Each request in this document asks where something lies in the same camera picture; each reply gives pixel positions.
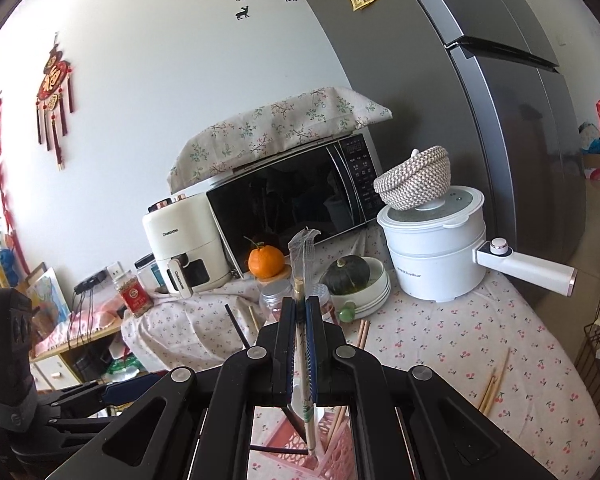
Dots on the red label tin jar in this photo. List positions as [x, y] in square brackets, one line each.
[135, 300]

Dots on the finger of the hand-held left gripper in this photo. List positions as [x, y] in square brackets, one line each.
[70, 427]
[130, 390]

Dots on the grey refrigerator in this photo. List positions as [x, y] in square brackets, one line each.
[455, 110]

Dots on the red hanging garland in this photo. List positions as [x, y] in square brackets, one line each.
[0, 170]

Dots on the black microwave oven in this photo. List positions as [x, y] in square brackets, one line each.
[280, 200]

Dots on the framed picture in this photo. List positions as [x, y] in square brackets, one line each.
[47, 300]

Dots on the cream air fryer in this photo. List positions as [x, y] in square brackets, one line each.
[185, 240]

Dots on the cherry print tablecloth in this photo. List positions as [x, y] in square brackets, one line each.
[455, 340]

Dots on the plain wooden chopstick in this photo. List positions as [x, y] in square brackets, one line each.
[491, 395]
[366, 334]
[360, 332]
[253, 317]
[497, 379]

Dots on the plastic-wrapped wooden chopstick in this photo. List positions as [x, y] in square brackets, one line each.
[299, 292]

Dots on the orange fruit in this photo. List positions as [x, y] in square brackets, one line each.
[266, 262]

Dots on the pink cloth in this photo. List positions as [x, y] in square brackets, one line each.
[90, 325]

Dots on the floral cloth cover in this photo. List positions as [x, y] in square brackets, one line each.
[280, 120]

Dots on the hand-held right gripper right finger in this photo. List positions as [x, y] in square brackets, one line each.
[316, 360]

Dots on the wooden side cabinet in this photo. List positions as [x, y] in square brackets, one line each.
[62, 367]

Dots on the pink perforated utensil holder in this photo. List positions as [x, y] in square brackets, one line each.
[330, 460]

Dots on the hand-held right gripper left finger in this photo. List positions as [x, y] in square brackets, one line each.
[286, 360]

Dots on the draped beige patterned cloth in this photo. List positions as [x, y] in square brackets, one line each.
[180, 325]

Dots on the black chopstick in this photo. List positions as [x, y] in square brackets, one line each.
[275, 448]
[236, 326]

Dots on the blue figurine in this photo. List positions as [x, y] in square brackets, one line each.
[8, 265]

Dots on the jar of red berries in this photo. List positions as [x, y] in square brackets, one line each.
[276, 292]

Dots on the white electric cooking pot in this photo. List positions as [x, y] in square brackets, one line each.
[430, 260]

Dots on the clear container with black lid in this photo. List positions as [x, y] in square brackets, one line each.
[145, 272]

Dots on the red knot wall ornament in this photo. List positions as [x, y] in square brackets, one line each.
[55, 85]

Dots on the green plastic bag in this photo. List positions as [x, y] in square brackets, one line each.
[122, 367]

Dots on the dark green squash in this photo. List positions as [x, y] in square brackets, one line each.
[350, 275]

